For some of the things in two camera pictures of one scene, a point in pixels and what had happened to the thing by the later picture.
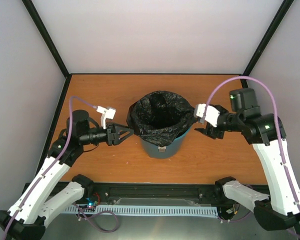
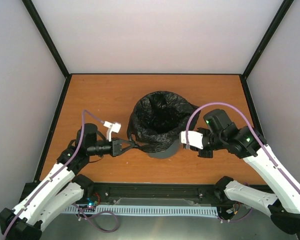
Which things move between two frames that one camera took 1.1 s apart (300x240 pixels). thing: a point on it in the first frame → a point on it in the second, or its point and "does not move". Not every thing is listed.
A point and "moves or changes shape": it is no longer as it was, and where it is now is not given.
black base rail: x=188 y=193 does not move
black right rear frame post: x=286 y=5 does not move
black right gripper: x=210 y=132 → x=205 y=154
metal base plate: x=162 y=219 does not move
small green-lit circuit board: x=91 y=203 does not move
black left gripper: x=113 y=134 → x=116 y=149
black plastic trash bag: x=159 y=116 moves or changes shape
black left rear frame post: x=36 y=19 does not move
